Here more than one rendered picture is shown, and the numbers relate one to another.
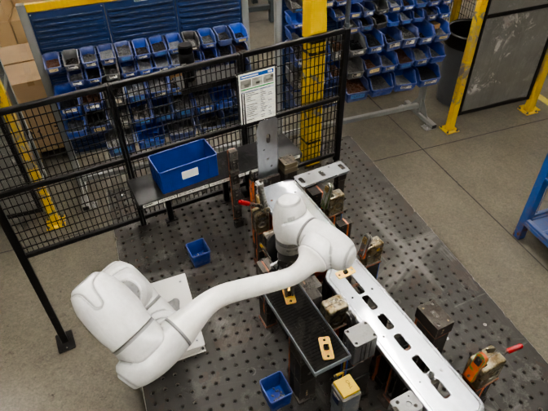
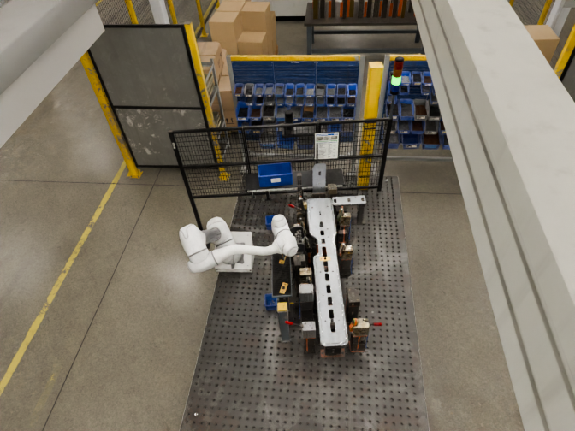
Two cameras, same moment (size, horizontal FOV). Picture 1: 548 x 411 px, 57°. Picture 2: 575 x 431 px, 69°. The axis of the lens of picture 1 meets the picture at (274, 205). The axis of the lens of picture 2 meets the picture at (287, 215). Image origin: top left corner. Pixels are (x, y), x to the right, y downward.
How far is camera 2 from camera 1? 1.46 m
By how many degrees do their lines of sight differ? 21
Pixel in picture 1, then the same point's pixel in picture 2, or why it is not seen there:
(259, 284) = (251, 250)
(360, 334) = (305, 288)
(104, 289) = (190, 232)
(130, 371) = (191, 265)
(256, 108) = (325, 152)
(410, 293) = (369, 282)
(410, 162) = (458, 202)
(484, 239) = (475, 270)
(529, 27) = not seen: outside the picture
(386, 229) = (380, 243)
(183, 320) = (216, 253)
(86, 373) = not seen: hidden behind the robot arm
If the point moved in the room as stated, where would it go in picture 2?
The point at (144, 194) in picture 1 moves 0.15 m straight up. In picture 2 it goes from (251, 184) to (249, 172)
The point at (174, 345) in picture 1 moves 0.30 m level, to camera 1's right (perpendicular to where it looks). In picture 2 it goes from (210, 262) to (251, 277)
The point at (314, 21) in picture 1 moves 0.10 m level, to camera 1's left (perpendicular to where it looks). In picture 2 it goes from (368, 111) to (357, 109)
